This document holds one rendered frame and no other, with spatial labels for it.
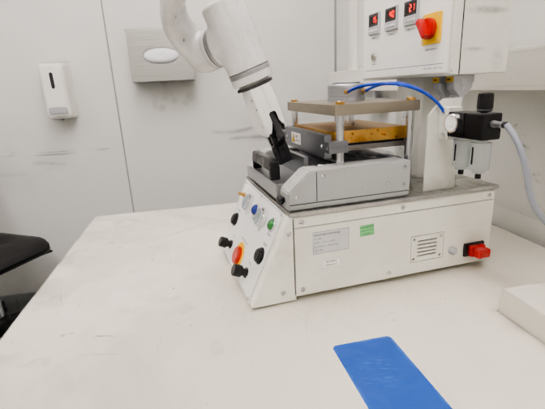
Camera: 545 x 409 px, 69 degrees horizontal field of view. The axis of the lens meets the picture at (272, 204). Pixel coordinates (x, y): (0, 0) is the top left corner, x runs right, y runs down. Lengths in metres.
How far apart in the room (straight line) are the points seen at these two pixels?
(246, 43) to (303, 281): 0.46
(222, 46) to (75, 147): 1.64
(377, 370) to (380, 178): 0.34
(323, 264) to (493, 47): 0.52
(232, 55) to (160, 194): 1.61
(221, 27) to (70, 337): 0.61
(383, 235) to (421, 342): 0.22
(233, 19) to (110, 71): 1.54
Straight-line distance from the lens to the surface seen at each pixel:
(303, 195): 0.71
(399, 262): 0.85
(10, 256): 2.12
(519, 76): 1.14
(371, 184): 0.76
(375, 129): 0.82
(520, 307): 0.78
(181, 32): 0.82
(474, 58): 0.87
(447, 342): 0.71
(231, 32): 0.79
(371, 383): 0.61
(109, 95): 2.28
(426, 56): 0.89
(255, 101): 0.78
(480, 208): 0.93
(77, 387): 0.68
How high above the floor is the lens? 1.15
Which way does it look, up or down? 17 degrees down
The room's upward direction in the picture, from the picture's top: 3 degrees counter-clockwise
